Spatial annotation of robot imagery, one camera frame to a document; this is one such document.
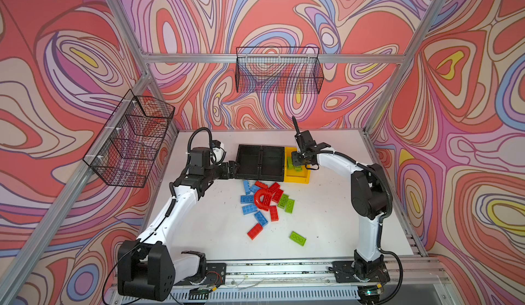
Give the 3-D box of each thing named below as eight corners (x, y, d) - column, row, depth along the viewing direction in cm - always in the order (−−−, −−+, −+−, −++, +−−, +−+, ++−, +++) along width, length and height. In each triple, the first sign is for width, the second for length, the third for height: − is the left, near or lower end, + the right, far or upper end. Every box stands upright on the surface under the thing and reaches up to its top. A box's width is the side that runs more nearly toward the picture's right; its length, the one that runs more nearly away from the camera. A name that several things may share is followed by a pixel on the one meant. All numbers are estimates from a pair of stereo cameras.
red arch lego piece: (251, 206, 91) (250, 203, 88) (256, 189, 96) (256, 186, 94) (267, 211, 89) (268, 208, 87) (272, 193, 95) (272, 190, 93)
